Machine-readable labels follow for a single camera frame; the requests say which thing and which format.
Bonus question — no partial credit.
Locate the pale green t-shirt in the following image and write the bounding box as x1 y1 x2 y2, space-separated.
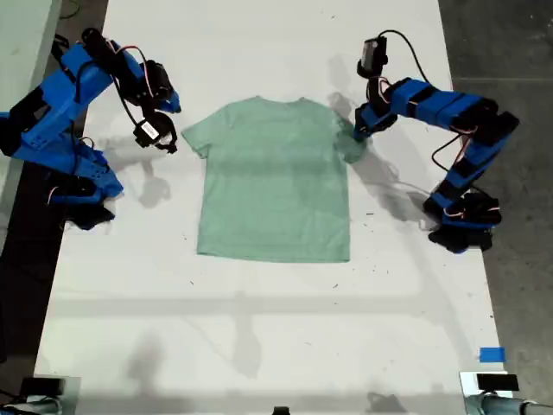
180 96 368 264

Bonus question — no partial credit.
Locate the pale side table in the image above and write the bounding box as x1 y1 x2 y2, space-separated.
0 0 64 208

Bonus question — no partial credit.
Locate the white plate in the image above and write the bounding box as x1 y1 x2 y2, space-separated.
459 370 515 399

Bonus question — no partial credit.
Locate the small black box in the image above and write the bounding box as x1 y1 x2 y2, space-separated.
20 376 66 395
476 373 519 393

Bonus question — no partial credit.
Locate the black camera mount stalk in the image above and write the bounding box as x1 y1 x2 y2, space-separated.
356 60 385 87
149 110 179 155

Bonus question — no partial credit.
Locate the black camera box white label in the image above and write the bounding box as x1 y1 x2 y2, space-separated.
132 118 163 149

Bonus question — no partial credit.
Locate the black camera cable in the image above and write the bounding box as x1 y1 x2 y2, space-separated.
112 75 143 129
379 29 433 84

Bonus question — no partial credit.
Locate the black and grey camera box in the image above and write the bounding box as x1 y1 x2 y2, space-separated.
361 37 388 70

